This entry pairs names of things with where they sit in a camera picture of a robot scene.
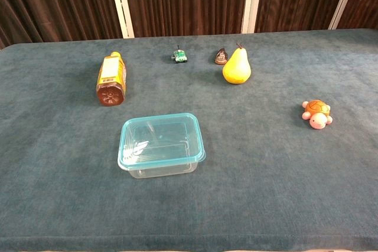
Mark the orange pink turtle toy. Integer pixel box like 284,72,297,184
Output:
301,99,334,130

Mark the small green toy car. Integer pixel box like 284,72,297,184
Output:
171,45,188,64

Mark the small brown figurine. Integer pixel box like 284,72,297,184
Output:
214,47,229,66

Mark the clear container blue rim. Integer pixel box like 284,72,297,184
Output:
117,112,207,179

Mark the yellow pear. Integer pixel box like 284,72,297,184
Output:
222,42,252,85

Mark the amber tea bottle yellow label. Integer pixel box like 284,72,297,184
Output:
96,51,128,107

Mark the blue velvet tablecloth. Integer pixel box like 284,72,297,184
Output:
0,28,378,252

